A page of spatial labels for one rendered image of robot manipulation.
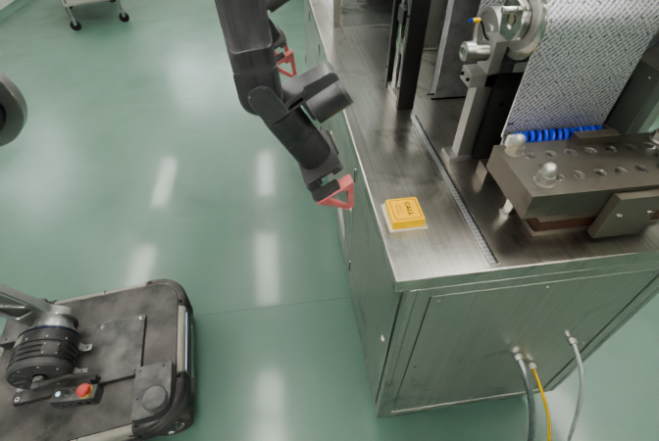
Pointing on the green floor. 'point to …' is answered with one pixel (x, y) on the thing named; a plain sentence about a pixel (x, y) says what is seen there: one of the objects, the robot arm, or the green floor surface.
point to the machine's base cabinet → (469, 312)
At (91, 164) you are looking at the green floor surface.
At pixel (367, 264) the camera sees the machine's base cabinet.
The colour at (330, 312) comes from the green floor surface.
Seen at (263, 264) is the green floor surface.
